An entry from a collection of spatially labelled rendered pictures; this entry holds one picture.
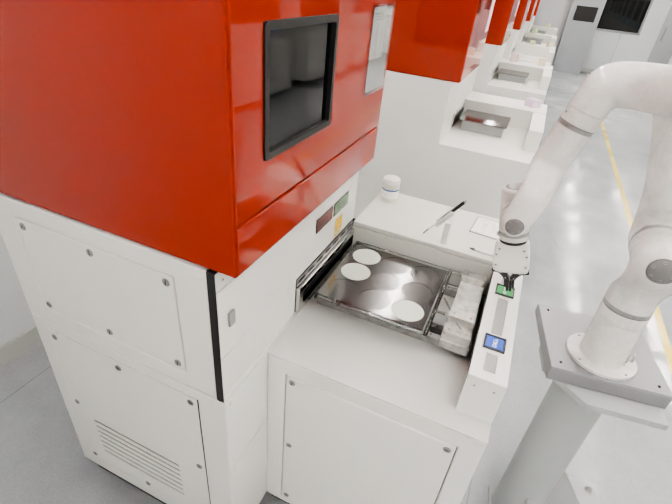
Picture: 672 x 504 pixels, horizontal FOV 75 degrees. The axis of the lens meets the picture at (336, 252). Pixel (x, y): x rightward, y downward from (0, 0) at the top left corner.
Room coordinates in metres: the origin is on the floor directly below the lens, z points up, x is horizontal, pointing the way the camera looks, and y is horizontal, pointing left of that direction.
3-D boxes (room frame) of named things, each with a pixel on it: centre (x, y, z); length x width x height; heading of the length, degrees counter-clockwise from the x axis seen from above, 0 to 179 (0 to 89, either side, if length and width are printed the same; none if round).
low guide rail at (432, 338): (1.06, -0.19, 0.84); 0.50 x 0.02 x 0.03; 69
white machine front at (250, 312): (1.09, 0.10, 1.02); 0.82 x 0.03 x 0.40; 159
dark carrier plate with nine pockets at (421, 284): (1.19, -0.17, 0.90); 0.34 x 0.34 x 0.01; 69
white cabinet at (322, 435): (1.23, -0.30, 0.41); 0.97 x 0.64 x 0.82; 159
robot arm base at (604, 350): (0.98, -0.81, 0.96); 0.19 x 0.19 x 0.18
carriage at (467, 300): (1.12, -0.43, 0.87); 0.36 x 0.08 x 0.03; 159
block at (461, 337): (0.97, -0.38, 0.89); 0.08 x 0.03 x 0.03; 69
